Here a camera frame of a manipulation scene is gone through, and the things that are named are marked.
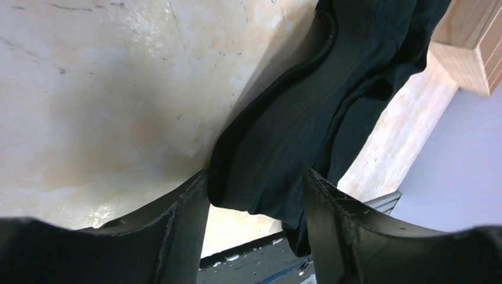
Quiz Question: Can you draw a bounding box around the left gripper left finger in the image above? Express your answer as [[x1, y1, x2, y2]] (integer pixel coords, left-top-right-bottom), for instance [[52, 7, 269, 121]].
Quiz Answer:
[[1, 171, 209, 283]]

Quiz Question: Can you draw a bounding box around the black boxer underwear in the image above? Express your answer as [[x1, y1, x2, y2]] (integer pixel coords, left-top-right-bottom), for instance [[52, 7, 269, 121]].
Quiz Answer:
[[208, 1, 449, 257]]

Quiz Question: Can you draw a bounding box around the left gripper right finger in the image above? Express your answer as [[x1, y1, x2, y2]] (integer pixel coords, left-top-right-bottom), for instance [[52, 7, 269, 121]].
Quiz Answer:
[[303, 170, 501, 283]]

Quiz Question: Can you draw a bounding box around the black metal base rail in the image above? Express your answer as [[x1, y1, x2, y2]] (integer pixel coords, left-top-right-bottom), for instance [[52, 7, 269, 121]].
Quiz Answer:
[[197, 231, 317, 284]]

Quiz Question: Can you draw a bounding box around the wooden compartment tray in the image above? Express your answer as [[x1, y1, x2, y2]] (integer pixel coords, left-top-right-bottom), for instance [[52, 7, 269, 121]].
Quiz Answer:
[[430, 0, 501, 98]]

